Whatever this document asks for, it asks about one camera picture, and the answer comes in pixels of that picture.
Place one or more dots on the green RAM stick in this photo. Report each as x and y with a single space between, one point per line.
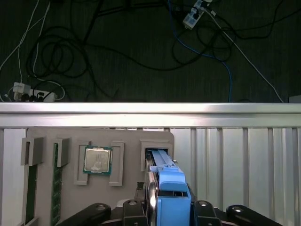
31 188
56 188

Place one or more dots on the white power strip blue marks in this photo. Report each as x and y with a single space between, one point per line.
191 20

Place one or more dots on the grey parts rack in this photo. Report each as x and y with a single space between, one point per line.
131 164

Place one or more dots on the white plug adapter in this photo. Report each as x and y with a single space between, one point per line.
21 90

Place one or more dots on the hard disk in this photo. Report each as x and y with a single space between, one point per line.
174 207

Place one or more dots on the silver CPU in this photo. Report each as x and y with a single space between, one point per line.
97 160

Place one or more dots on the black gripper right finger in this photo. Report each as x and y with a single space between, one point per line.
244 214

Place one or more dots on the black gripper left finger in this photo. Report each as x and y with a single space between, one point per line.
94 212

